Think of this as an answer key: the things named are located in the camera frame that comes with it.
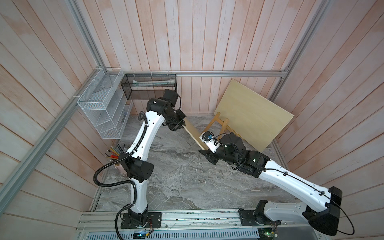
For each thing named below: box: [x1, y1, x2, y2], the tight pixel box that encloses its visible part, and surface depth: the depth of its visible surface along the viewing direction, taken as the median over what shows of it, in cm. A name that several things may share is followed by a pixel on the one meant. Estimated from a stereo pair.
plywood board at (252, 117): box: [214, 78, 295, 153], surface depth 95 cm
